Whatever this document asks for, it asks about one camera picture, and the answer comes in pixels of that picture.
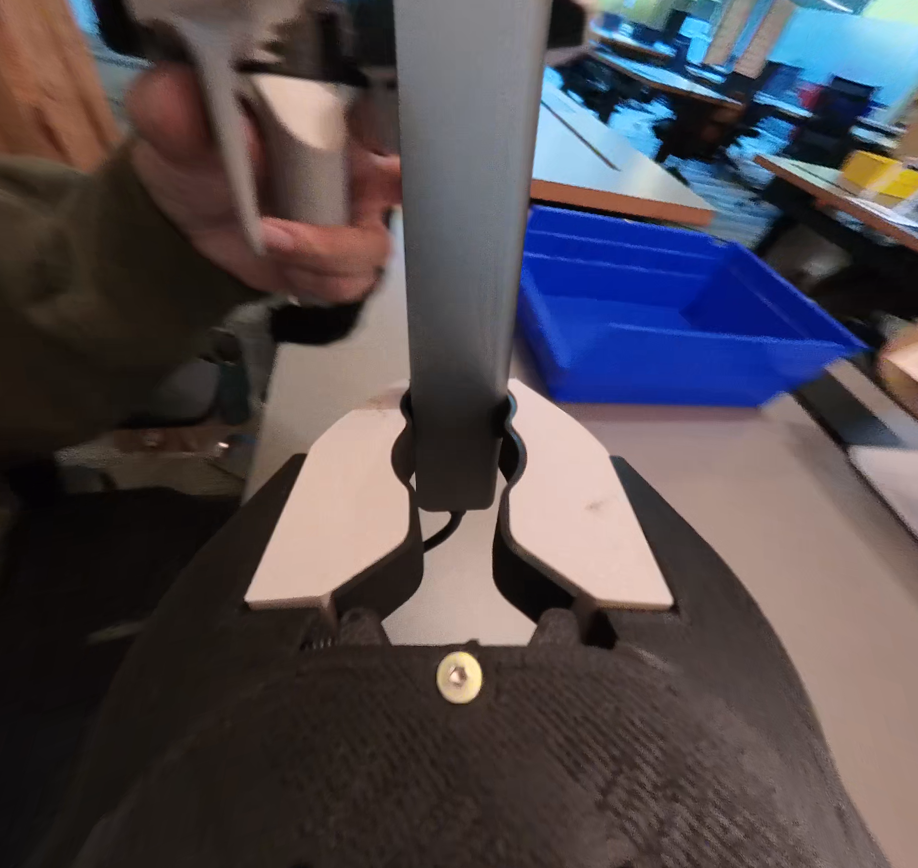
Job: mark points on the white desk with wooden edge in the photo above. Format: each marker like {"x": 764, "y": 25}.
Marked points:
{"x": 595, "y": 158}

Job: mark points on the person's left forearm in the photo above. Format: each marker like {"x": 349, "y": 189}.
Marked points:
{"x": 86, "y": 280}

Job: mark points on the blue plastic bin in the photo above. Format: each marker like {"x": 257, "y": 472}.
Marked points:
{"x": 645, "y": 351}

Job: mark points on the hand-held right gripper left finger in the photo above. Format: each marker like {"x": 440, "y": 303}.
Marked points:
{"x": 337, "y": 509}

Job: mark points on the cardboard box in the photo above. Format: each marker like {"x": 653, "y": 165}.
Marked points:
{"x": 902, "y": 376}

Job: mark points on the yellow box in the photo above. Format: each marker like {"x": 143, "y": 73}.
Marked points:
{"x": 878, "y": 172}

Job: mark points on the grey metal bar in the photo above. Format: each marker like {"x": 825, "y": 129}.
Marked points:
{"x": 466, "y": 165}

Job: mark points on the black office chair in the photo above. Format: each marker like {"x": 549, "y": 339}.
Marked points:
{"x": 832, "y": 122}

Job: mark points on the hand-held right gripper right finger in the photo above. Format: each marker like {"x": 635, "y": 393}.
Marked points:
{"x": 581, "y": 516}

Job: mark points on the person's left hand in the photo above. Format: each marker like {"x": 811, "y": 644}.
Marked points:
{"x": 315, "y": 258}

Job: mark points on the wooden panel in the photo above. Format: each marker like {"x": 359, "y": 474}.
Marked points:
{"x": 43, "y": 57}

